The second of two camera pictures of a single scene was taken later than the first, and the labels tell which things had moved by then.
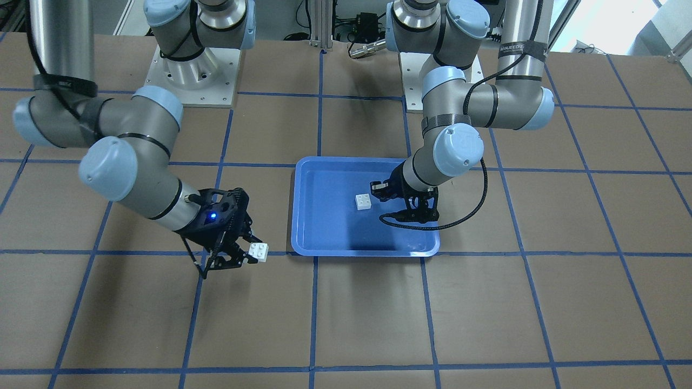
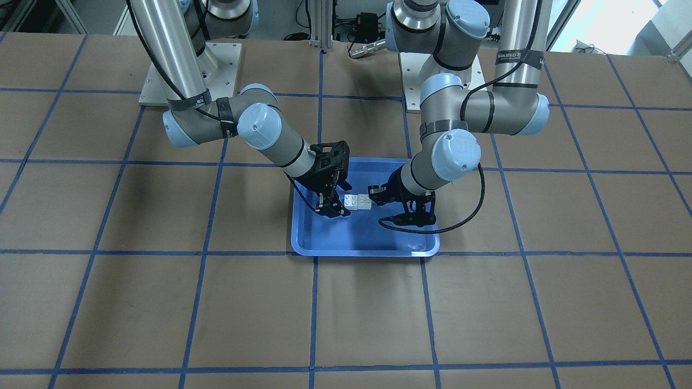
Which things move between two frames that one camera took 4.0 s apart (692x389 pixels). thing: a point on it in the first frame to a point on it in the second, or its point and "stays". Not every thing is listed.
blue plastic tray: (335, 212) stays
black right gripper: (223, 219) to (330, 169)
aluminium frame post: (321, 24) stays
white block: (259, 250) to (351, 201)
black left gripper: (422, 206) stays
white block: (363, 201) stays
